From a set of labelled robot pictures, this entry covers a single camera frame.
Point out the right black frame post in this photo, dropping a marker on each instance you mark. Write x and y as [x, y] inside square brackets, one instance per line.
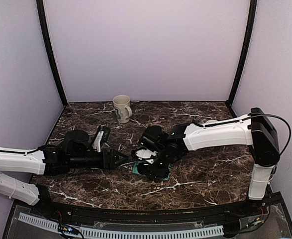
[244, 51]

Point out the blue textured glasses case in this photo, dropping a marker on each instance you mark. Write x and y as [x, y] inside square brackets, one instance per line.
[139, 168]

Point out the left black frame post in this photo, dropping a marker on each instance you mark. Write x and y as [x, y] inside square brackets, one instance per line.
[49, 51]

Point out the white and green bowl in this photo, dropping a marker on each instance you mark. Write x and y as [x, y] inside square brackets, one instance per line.
[211, 121]

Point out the white slotted cable duct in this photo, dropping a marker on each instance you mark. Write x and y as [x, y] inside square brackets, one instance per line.
[119, 232]

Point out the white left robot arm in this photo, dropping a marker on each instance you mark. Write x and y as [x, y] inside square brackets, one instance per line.
[77, 150]

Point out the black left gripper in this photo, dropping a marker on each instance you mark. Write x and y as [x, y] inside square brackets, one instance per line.
[110, 164]

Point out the cream ceramic mug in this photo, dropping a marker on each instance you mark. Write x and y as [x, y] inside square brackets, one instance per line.
[121, 104]

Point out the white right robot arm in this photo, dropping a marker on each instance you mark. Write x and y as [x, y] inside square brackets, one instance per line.
[159, 150]

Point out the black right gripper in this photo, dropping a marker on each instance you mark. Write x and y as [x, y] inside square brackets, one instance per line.
[155, 174]

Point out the black frame post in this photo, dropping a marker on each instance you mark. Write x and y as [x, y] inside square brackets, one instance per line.
[49, 51]
[244, 51]

